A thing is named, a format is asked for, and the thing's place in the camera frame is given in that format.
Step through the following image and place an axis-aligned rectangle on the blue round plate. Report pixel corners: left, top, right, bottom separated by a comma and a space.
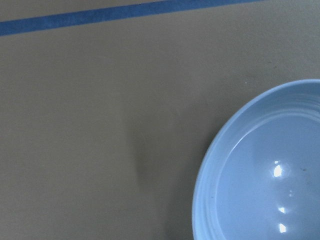
192, 79, 320, 240

